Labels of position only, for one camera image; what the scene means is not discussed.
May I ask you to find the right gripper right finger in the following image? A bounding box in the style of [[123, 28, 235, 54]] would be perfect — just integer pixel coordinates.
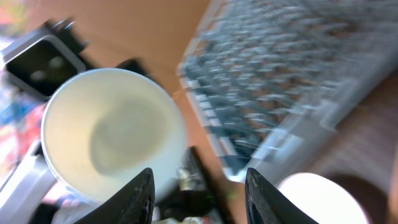
[[245, 168, 317, 224]]

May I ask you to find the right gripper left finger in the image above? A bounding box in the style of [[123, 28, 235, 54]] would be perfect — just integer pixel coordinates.
[[75, 168, 155, 224]]

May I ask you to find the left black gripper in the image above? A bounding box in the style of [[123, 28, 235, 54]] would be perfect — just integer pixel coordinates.
[[155, 146, 230, 224]]

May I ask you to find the white cup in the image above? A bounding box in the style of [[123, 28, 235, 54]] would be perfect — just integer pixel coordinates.
[[40, 68, 188, 203]]

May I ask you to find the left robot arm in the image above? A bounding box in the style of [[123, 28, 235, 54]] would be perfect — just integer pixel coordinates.
[[1, 141, 233, 223]]

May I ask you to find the grey dishwasher rack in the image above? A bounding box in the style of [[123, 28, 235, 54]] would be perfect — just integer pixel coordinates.
[[178, 0, 397, 184]]

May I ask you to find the brown plastic tray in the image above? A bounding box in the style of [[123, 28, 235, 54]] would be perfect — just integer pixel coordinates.
[[308, 73, 397, 223]]

